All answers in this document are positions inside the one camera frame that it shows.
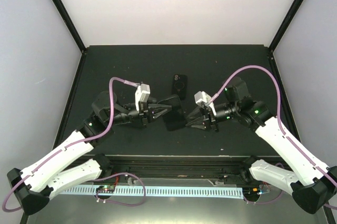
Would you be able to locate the black smartphone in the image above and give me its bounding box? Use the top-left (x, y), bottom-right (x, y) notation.
top-left (157, 95), bottom-right (187, 131)

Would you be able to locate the black phone case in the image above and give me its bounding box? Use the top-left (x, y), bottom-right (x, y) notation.
top-left (171, 74), bottom-right (188, 100)

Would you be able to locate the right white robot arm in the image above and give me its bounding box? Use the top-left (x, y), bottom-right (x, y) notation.
top-left (187, 77), bottom-right (336, 214)

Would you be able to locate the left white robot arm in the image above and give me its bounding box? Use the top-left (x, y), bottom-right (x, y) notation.
top-left (7, 91), bottom-right (172, 216)

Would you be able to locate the small green circuit board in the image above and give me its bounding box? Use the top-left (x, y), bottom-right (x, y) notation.
top-left (96, 185), bottom-right (115, 194)

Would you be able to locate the right small circuit board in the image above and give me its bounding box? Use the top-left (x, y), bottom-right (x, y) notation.
top-left (247, 187), bottom-right (270, 195)

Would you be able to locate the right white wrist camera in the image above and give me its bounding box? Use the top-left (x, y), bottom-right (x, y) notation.
top-left (194, 91), bottom-right (214, 109)

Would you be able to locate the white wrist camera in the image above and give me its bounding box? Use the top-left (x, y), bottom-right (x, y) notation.
top-left (135, 84), bottom-right (151, 111)
top-left (194, 91), bottom-right (214, 109)

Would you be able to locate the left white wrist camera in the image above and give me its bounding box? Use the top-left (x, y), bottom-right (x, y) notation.
top-left (135, 84), bottom-right (151, 111)

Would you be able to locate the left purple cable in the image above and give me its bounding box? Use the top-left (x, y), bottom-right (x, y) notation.
top-left (2, 77), bottom-right (140, 213)

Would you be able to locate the purple cable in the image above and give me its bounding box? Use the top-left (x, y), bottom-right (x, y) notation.
top-left (2, 77), bottom-right (140, 213)
top-left (210, 65), bottom-right (337, 210)

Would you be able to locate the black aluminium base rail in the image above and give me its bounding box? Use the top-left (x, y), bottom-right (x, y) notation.
top-left (99, 155), bottom-right (293, 183)

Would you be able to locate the white slotted cable duct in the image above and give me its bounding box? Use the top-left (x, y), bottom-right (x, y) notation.
top-left (61, 185), bottom-right (244, 199)

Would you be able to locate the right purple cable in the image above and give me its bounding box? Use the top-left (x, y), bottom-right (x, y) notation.
top-left (210, 65), bottom-right (337, 210)

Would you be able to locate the left black frame post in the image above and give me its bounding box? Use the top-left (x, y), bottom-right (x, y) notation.
top-left (52, 0), bottom-right (86, 53)

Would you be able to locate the black frame post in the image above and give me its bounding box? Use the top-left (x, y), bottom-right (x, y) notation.
top-left (52, 0), bottom-right (86, 53)
top-left (269, 0), bottom-right (304, 53)

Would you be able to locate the right black frame post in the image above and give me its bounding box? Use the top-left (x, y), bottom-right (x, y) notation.
top-left (269, 0), bottom-right (304, 53)

